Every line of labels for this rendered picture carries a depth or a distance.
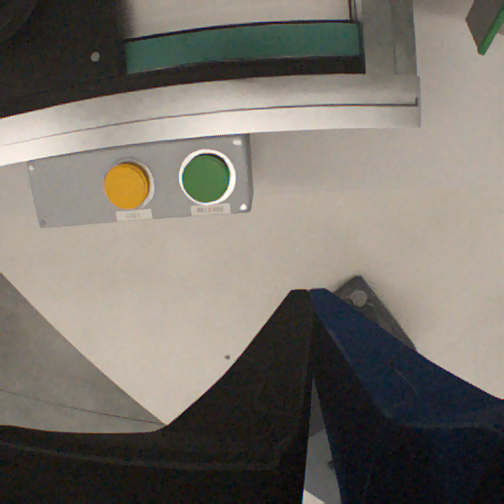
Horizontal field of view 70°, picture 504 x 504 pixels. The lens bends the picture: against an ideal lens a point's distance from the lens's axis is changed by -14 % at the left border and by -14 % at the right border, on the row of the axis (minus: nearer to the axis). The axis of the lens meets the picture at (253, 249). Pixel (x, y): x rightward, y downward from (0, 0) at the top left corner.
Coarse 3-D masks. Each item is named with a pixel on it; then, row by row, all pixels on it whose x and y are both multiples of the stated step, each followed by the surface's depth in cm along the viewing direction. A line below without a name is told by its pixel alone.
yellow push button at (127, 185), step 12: (120, 168) 33; (132, 168) 33; (108, 180) 34; (120, 180) 34; (132, 180) 34; (144, 180) 34; (108, 192) 34; (120, 192) 34; (132, 192) 34; (144, 192) 34; (120, 204) 34; (132, 204) 34
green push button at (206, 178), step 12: (204, 156) 33; (216, 156) 34; (192, 168) 33; (204, 168) 33; (216, 168) 33; (228, 168) 34; (192, 180) 33; (204, 180) 33; (216, 180) 33; (228, 180) 34; (192, 192) 34; (204, 192) 34; (216, 192) 34
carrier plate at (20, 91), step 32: (64, 0) 28; (96, 0) 28; (32, 32) 29; (64, 32) 29; (96, 32) 29; (0, 64) 30; (32, 64) 30; (64, 64) 30; (96, 64) 30; (0, 96) 31
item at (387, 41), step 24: (360, 0) 28; (384, 0) 29; (408, 0) 28; (360, 24) 30; (384, 24) 29; (408, 24) 29; (360, 48) 31; (384, 48) 30; (408, 48) 30; (360, 72) 33; (384, 72) 30; (408, 72) 30
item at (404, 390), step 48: (336, 336) 7; (384, 336) 7; (336, 384) 7; (384, 384) 5; (432, 384) 5; (336, 432) 7; (384, 432) 4; (432, 432) 3; (480, 432) 2; (384, 480) 4; (432, 480) 3; (480, 480) 2
